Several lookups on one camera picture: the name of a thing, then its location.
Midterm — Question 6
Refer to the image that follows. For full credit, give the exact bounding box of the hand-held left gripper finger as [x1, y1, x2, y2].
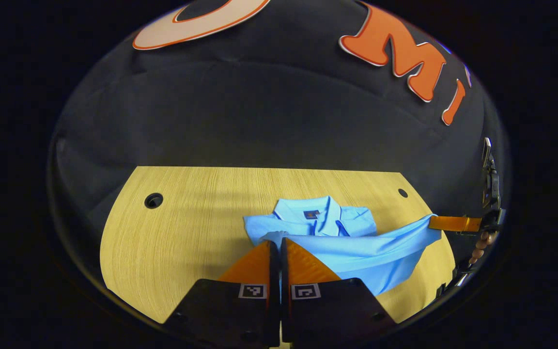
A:
[280, 238, 398, 346]
[163, 241, 280, 347]

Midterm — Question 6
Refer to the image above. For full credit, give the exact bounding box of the light blue T-shirt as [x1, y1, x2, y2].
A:
[243, 195, 442, 297]

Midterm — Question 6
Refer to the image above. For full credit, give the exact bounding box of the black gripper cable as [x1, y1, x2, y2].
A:
[435, 259, 476, 297]

